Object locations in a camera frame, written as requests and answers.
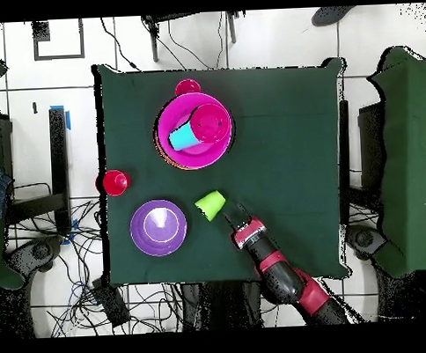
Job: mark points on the large magenta bowl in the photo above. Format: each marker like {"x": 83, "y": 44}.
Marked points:
{"x": 171, "y": 111}

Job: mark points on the red cup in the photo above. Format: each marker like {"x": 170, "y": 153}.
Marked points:
{"x": 114, "y": 183}

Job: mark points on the small dark floor object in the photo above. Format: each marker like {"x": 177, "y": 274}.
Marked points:
{"x": 35, "y": 107}

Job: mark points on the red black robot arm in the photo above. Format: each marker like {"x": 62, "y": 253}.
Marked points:
{"x": 284, "y": 279}

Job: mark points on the grey square floor frame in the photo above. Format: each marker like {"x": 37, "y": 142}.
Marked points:
{"x": 41, "y": 32}

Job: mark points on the purple bowl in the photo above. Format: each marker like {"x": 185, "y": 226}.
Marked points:
{"x": 155, "y": 239}

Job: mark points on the blue cup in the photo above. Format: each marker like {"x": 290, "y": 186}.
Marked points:
{"x": 183, "y": 139}

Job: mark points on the small crimson pink bowl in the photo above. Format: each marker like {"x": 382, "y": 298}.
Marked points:
{"x": 210, "y": 123}

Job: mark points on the dark green tablecloth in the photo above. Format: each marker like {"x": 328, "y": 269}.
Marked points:
{"x": 285, "y": 145}

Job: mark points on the green cup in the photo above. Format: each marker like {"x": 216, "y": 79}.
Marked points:
{"x": 212, "y": 204}

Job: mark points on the person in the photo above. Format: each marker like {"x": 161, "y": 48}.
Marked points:
{"x": 329, "y": 15}

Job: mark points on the crimson pink cup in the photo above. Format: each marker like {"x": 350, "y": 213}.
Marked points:
{"x": 187, "y": 86}

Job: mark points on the black power strip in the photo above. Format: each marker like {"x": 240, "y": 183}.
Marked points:
{"x": 111, "y": 304}

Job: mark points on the black metal bar stand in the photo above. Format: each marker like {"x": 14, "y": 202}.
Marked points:
{"x": 58, "y": 155}

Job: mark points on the dark metal legged stand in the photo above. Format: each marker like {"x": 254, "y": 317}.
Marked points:
{"x": 154, "y": 45}

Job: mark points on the blue tape strip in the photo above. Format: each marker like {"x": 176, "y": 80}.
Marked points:
{"x": 68, "y": 121}

